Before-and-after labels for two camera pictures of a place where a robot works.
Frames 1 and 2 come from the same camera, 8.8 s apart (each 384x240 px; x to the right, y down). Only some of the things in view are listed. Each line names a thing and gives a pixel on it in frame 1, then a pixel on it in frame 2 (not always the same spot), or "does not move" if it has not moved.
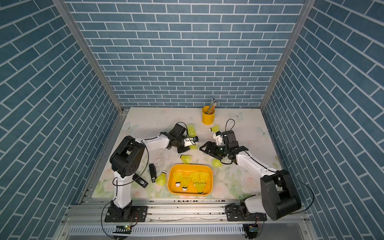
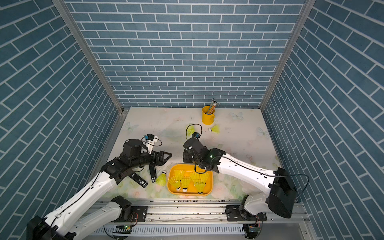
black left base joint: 129,213 does not move
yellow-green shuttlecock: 194,176 does not move
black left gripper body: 180,145 → 143,158
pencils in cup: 213,105 does not move
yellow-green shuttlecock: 202,177 does not move
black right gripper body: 221,151 → 188,157
